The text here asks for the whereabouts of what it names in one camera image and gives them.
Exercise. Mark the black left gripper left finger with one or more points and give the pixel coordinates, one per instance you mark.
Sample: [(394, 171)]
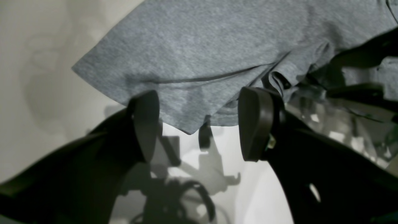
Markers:
[(79, 182)]

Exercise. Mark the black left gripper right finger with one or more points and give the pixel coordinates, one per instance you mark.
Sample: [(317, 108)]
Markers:
[(324, 181)]

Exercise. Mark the grey t-shirt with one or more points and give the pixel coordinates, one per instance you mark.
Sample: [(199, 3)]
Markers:
[(198, 54)]

